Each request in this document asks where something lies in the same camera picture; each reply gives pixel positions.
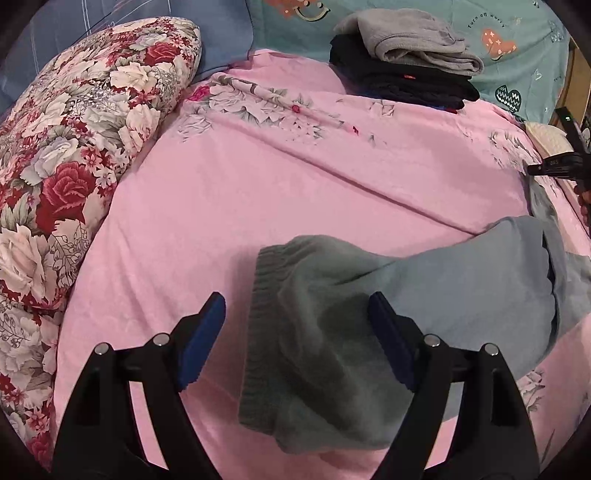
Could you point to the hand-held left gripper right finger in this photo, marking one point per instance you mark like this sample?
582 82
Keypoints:
390 341

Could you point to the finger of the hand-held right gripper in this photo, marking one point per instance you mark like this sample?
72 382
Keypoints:
563 165
575 134

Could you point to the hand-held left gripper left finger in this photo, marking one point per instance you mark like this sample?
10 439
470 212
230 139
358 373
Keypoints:
203 341

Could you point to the grey pants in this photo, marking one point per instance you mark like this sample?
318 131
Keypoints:
461 286
406 41

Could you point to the folded black pants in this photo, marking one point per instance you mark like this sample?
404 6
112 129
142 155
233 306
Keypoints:
392 78

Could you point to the folded grey pants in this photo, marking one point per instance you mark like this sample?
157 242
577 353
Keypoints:
406 41

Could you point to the cream cloth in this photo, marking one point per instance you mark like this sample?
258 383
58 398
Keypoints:
549 136

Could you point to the orange wooden furniture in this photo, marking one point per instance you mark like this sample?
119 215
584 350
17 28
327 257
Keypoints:
569 78

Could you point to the teal printed blanket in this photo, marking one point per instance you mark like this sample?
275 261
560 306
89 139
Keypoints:
508 27

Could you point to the pink floral bedsheet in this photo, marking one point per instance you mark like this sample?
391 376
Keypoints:
277 184

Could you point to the floral red-white pillow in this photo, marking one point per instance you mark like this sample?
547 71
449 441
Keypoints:
69 184

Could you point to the blue pillow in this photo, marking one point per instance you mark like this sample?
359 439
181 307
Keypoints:
221 32

